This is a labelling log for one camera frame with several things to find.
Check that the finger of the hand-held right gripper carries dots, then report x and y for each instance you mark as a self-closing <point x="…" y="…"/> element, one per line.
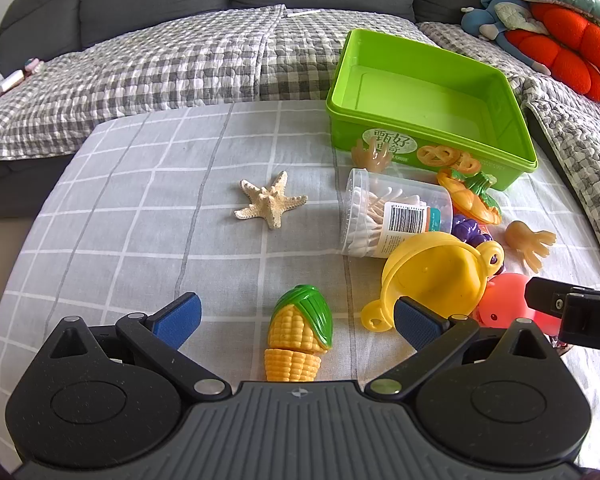
<point x="547" y="297"/>

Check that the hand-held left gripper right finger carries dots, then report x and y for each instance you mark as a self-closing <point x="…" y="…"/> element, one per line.
<point x="415" y="325"/>

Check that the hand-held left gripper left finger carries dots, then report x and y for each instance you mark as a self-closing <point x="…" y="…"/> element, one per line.
<point x="180" y="322"/>

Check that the pink rubber toy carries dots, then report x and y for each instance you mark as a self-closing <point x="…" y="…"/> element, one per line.
<point x="505" y="300"/>

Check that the yellow plastic funnel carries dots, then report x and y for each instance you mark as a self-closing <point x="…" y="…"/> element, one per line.
<point x="430" y="275"/>

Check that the purple toy grapes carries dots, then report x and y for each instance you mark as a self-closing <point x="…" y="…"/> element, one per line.
<point x="467" y="227"/>

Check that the toy corn cob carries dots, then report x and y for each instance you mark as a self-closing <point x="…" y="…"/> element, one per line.
<point x="295" y="330"/>

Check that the clear cotton swab jar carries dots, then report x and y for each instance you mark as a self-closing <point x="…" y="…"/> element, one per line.
<point x="370" y="210"/>

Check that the beige starfish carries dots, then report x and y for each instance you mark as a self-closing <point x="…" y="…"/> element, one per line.
<point x="267" y="202"/>

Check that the green plastic box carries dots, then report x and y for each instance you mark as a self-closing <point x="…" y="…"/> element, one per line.
<point x="430" y="85"/>

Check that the tan toy octopus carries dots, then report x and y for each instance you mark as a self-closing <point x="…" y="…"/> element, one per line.
<point x="370" y="157"/>
<point x="525" y="240"/>

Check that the grey grid pattern cloth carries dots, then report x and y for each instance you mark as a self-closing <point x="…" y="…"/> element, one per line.
<point x="130" y="235"/>

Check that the orange toy with green leaves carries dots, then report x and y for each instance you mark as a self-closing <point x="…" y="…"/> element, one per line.
<point x="467" y="200"/>

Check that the grey gingham quilted blanket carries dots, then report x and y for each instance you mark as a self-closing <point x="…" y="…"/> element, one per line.
<point x="155" y="70"/>

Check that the red pumpkin cushion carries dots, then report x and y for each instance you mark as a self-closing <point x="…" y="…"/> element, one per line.
<point x="575" y="45"/>

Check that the blue plush toy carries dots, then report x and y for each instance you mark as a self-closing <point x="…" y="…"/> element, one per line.
<point x="485" y="20"/>

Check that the small pink and white object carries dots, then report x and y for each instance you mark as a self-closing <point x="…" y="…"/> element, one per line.
<point x="30" y="66"/>

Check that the white label strip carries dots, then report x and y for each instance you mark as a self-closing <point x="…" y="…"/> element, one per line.
<point x="302" y="12"/>

